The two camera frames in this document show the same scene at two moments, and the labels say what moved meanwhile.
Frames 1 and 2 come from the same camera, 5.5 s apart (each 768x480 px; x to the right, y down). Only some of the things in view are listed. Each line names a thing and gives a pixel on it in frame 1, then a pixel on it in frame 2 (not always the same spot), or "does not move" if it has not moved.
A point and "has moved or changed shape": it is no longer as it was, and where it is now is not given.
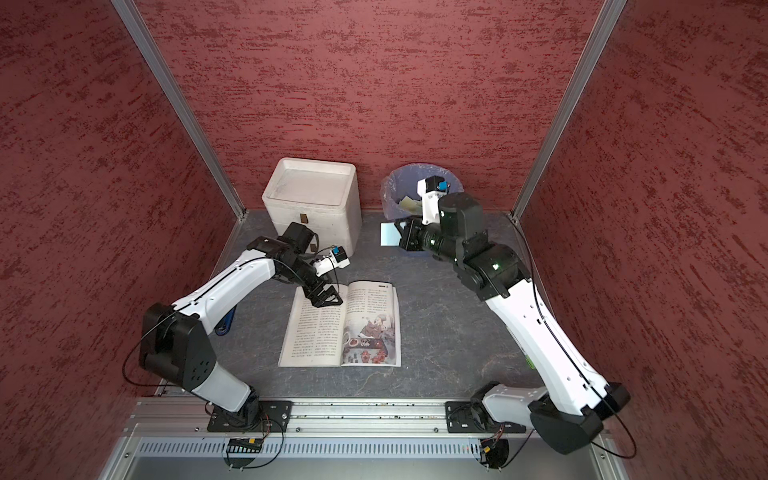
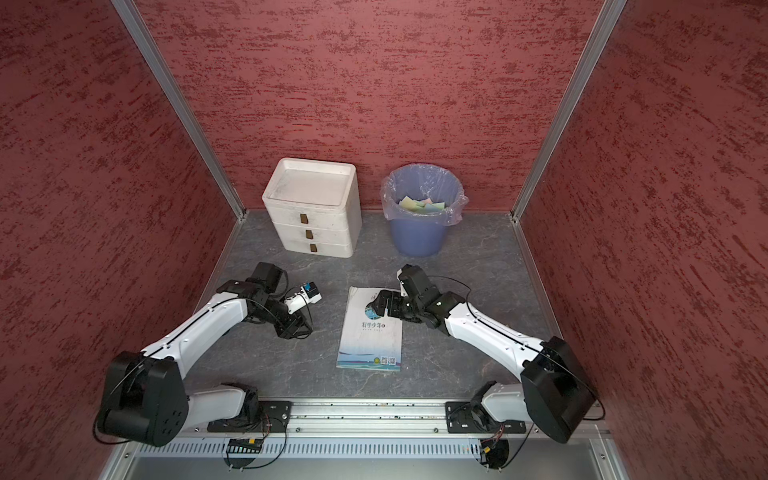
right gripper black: x=411 y=233 -> x=393 y=310
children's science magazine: x=363 y=331 has moved or changed shape
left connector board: x=244 y=445 does not move
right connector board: x=494 y=452 does not move
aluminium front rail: x=307 y=418 does not move
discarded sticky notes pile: x=414 y=207 does not move
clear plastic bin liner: x=399 y=191 does not move
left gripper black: x=317 y=300 -> x=288 y=328
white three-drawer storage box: x=322 y=195 does not move
